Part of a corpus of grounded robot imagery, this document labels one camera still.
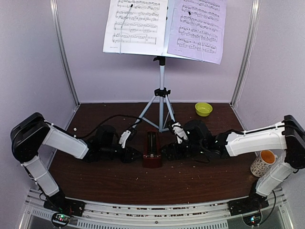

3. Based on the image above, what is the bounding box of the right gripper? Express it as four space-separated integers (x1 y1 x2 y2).
159 140 205 162

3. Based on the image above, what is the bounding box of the brown wooden metronome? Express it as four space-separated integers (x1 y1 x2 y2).
142 130 162 169

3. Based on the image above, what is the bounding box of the white perforated music stand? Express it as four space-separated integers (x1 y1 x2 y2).
102 0 224 133

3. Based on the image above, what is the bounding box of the purple sheet music page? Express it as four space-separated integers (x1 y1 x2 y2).
167 0 227 64

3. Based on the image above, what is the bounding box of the white sheet music page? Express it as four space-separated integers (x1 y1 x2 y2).
103 0 168 56

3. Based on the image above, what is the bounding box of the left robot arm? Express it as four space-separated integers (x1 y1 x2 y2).
10 112 142 212

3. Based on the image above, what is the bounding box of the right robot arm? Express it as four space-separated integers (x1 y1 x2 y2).
161 115 305 211

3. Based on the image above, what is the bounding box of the green plastic bowl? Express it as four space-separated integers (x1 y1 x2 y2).
195 103 213 117

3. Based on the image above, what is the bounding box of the patterned paper cup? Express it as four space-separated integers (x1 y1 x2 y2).
250 150 278 177

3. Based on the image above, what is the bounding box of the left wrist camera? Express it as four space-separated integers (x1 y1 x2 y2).
119 128 137 148

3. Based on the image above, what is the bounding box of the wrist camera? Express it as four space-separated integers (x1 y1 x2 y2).
167 121 188 144
119 128 137 148

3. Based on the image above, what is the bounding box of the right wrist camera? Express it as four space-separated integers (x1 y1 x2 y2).
167 121 188 144

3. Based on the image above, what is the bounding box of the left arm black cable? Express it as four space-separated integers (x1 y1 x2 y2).
45 114 143 139

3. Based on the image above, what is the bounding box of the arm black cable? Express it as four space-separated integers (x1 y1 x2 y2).
228 120 298 136
45 114 143 139

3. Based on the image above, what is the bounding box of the aluminium front rail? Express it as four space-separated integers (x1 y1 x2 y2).
23 188 294 229

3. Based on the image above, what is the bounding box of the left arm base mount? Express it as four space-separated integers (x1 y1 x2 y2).
43 199 85 228

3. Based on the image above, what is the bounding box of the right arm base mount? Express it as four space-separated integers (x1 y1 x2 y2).
228 198 269 227

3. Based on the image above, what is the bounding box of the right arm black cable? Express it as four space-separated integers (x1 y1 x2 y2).
228 120 298 136

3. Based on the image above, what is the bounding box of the left aluminium corner post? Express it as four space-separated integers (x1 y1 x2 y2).
50 0 80 107

